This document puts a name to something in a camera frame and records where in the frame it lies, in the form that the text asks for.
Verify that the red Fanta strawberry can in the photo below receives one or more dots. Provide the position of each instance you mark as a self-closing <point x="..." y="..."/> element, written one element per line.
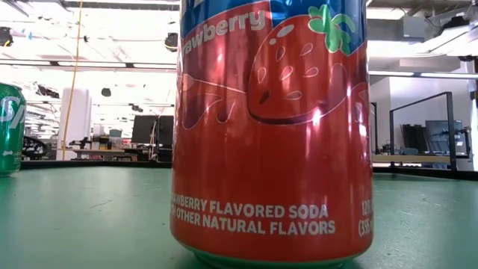
<point x="272" y="149"/>

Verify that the green Sprite can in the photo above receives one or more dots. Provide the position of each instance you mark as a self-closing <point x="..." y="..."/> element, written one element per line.
<point x="11" y="130"/>

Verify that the black background robot arm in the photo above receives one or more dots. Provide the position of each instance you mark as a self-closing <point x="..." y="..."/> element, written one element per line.
<point x="35" y="147"/>

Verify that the wooden shelf board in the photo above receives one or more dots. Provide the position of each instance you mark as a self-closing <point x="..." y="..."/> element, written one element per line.
<point x="411" y="158"/>

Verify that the black monitor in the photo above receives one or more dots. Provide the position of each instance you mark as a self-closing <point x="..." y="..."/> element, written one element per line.
<point x="143" y="129"/>
<point x="166" y="130"/>

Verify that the long ceiling light strip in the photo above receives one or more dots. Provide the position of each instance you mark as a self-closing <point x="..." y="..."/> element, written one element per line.
<point x="26" y="62"/>
<point x="93" y="64"/>
<point x="155" y="66"/>

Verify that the black ceiling fixture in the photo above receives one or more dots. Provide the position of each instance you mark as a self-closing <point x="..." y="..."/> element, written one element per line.
<point x="172" y="42"/>
<point x="106" y="92"/>
<point x="5" y="36"/>

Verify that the wooden workbench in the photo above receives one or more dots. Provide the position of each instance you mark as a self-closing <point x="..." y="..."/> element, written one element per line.
<point x="97" y="152"/>

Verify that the green table mat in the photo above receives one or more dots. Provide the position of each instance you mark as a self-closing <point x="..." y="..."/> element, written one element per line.
<point x="93" y="216"/>

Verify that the black folded panels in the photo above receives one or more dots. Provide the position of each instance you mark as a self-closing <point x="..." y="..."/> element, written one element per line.
<point x="413" y="138"/>

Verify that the dark grey screen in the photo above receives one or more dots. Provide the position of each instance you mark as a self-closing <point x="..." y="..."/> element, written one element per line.
<point x="442" y="134"/>

